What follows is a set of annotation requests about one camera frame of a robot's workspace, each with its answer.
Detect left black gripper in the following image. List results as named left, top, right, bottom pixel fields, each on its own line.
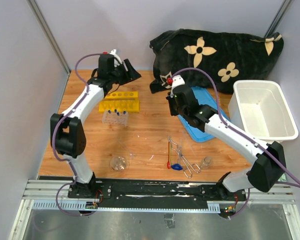
left=110, top=59, right=142, bottom=86

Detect yellow test tube rack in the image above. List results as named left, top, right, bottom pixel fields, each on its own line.
left=98, top=91, right=140, bottom=113

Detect clear plastic tube rack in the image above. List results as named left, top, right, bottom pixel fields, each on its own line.
left=101, top=110, right=129, bottom=127

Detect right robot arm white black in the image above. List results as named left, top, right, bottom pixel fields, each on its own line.
left=166, top=85, right=286, bottom=200

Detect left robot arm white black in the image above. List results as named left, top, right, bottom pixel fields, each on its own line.
left=50, top=53, right=141, bottom=198

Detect clear plastic dropper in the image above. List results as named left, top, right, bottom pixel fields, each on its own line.
left=181, top=130, right=197, bottom=157

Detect blue plastic tray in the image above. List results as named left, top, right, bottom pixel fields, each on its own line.
left=178, top=87, right=218, bottom=143

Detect red spatula spoon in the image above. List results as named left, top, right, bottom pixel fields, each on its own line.
left=166, top=141, right=171, bottom=169

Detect black floral blanket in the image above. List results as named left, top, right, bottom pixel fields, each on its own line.
left=149, top=28, right=284, bottom=94

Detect small glass bottle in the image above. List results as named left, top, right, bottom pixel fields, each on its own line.
left=200, top=156, right=213, bottom=170

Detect metal crucible tongs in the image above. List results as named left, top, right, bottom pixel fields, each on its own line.
left=167, top=136, right=202, bottom=179

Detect glass flask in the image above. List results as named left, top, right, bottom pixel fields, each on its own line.
left=109, top=156, right=128, bottom=171

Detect white plastic bin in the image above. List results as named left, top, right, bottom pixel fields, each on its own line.
left=228, top=80, right=299, bottom=143

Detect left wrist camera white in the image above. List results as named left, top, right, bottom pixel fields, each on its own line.
left=103, top=49, right=123, bottom=67

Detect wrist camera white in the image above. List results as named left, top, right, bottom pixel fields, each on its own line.
left=167, top=75, right=185, bottom=93
left=103, top=49, right=123, bottom=67

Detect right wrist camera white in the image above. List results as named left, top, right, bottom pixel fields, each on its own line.
left=167, top=75, right=185, bottom=93

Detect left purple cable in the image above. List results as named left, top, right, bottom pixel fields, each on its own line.
left=51, top=52, right=108, bottom=217

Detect purple cable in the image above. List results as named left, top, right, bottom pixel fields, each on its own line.
left=51, top=52, right=108, bottom=217
left=172, top=67, right=300, bottom=192

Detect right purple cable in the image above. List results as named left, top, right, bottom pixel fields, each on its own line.
left=172, top=67, right=300, bottom=192

